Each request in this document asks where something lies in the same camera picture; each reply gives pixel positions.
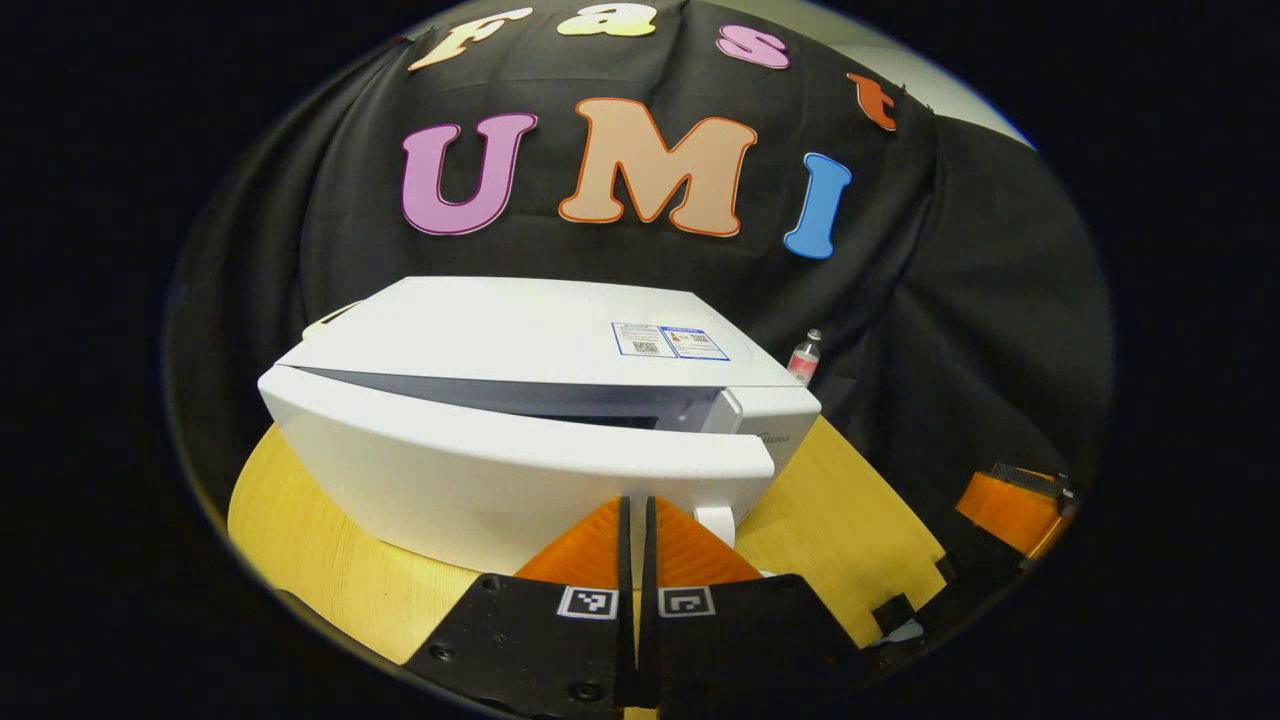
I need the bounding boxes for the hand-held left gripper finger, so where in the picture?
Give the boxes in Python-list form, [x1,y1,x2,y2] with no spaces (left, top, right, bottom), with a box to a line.
[403,496,635,719]
[644,496,881,709]

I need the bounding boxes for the black table edge block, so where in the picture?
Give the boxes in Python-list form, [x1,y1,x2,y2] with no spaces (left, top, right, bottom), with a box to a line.
[872,594,917,635]

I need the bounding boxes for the black backdrop cloth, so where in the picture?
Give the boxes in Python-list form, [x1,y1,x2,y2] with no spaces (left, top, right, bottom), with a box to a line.
[165,0,1116,691]

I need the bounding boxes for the small clear bottle red label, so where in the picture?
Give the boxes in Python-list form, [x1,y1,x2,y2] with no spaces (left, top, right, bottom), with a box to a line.
[787,329,823,387]

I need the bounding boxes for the white microwave oven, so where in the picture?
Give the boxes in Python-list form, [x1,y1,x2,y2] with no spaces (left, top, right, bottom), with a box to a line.
[257,276,823,576]

